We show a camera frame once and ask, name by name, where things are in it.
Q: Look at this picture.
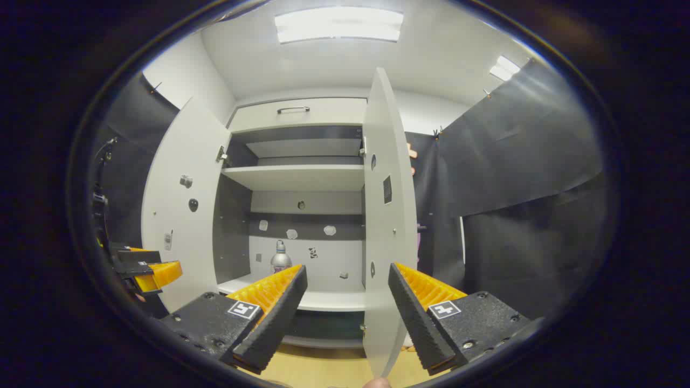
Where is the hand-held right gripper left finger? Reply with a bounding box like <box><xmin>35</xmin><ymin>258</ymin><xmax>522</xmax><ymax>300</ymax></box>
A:
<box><xmin>159</xmin><ymin>264</ymin><xmax>308</xmax><ymax>375</ymax></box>

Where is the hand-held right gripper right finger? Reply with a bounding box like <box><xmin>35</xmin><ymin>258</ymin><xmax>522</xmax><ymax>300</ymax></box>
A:
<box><xmin>388</xmin><ymin>262</ymin><xmax>532</xmax><ymax>376</ymax></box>

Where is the grey cabinet door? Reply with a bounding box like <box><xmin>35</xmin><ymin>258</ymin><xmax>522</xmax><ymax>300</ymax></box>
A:
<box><xmin>141</xmin><ymin>97</ymin><xmax>232</xmax><ymax>313</ymax></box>
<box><xmin>362</xmin><ymin>67</ymin><xmax>418</xmax><ymax>378</ymax></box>

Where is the silver bottle with printed label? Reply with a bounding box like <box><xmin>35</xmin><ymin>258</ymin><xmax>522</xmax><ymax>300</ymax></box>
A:
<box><xmin>271</xmin><ymin>240</ymin><xmax>292</xmax><ymax>273</ymax></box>

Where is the grey cabinet shelf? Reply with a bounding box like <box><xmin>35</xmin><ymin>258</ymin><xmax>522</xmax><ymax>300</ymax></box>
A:
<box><xmin>246</xmin><ymin>138</ymin><xmax>363</xmax><ymax>158</ymax></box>
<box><xmin>222</xmin><ymin>164</ymin><xmax>366</xmax><ymax>192</ymax></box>
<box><xmin>218</xmin><ymin>272</ymin><xmax>367</xmax><ymax>312</ymax></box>

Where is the black backdrop cloth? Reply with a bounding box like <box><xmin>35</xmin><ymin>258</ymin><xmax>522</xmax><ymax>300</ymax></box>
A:
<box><xmin>92</xmin><ymin>57</ymin><xmax>607</xmax><ymax>324</ymax></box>

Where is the small ceiling light panel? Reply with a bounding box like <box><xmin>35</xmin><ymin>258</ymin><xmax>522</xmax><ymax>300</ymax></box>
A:
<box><xmin>489</xmin><ymin>55</ymin><xmax>521</xmax><ymax>81</ymax></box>

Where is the large ceiling light panel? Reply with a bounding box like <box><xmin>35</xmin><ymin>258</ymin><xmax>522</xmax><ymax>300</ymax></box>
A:
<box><xmin>274</xmin><ymin>6</ymin><xmax>405</xmax><ymax>45</ymax></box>

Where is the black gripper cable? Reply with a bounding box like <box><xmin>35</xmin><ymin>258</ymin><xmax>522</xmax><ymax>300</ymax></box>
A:
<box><xmin>95</xmin><ymin>137</ymin><xmax>118</xmax><ymax>186</ymax></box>

